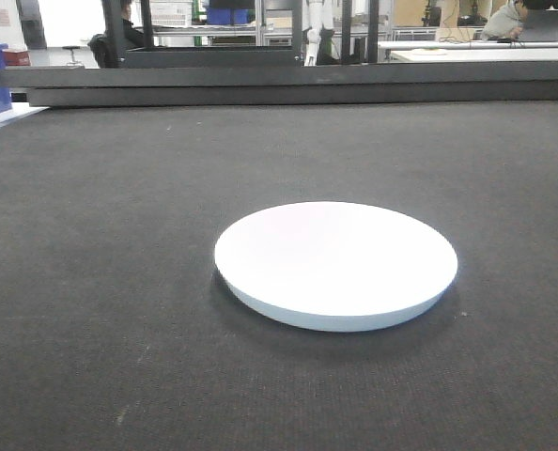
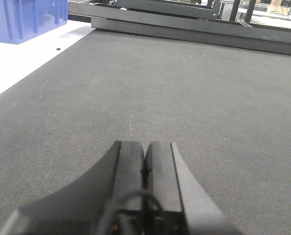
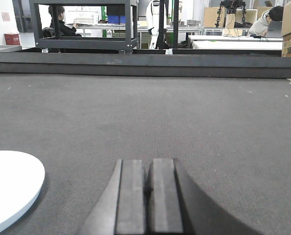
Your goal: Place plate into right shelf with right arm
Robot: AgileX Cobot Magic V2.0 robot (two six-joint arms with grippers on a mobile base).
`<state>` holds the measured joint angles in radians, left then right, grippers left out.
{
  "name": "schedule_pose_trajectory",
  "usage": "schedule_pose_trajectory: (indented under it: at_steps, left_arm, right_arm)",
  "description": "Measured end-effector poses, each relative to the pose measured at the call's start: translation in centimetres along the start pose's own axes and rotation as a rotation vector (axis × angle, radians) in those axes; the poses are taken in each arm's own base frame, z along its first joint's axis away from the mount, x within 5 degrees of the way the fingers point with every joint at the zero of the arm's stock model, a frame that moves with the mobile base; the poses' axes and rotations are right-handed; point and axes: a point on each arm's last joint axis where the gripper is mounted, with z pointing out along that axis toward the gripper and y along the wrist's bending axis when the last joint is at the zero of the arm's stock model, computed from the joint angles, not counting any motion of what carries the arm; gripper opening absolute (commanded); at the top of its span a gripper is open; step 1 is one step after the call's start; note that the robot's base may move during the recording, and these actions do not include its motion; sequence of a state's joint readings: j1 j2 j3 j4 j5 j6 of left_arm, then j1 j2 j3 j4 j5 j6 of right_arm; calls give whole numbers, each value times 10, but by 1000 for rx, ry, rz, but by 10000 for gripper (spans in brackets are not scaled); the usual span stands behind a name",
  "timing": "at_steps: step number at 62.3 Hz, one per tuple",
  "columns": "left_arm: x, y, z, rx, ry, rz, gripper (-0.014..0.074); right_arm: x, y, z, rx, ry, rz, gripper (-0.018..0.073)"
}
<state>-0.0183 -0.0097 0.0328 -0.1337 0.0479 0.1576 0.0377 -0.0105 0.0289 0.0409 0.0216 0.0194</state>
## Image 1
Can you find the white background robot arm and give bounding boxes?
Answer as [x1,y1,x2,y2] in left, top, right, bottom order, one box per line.
[302,0,333,67]

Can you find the white round plate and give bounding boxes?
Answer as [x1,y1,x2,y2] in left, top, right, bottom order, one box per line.
[214,201,458,333]

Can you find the white lab table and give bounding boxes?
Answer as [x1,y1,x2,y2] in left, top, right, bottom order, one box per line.
[378,40,558,63]

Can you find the seated person dark clothes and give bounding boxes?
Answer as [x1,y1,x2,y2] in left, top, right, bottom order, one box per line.
[87,0,147,70]

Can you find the person in grey hoodie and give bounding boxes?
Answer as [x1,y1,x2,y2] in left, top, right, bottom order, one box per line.
[480,0,558,41]

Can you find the grey laptop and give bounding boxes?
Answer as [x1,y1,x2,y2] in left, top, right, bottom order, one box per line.
[518,9,558,42]

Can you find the black metal frame rail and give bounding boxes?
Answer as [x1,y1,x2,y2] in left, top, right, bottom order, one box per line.
[0,61,558,108]

